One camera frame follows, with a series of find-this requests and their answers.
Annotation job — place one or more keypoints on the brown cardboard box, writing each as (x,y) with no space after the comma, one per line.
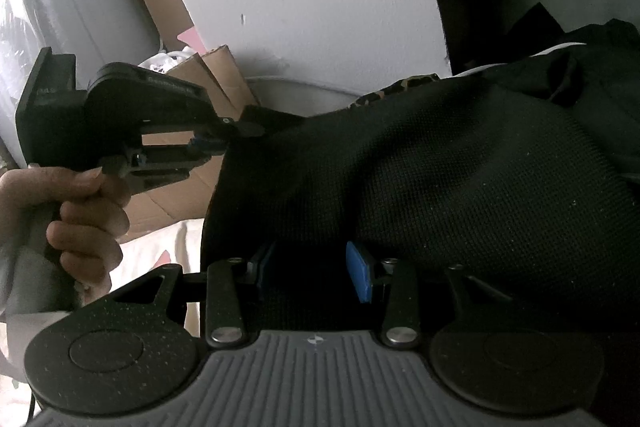
(165,17)

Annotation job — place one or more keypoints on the white crumpled plastic bag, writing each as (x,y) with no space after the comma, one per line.
(167,62)

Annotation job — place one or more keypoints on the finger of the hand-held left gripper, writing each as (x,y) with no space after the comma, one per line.
(220,129)
(160,157)

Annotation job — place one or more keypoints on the plastic-wrapped grey roll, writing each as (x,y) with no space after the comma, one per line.
(75,7)

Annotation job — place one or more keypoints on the black garment with floral lining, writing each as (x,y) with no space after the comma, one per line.
(400,157)

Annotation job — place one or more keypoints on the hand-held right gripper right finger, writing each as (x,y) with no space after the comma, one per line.
(357,272)

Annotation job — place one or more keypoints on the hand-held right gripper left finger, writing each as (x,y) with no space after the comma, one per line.
(262,266)

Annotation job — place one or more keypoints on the person's left hand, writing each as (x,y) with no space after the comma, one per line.
(85,227)

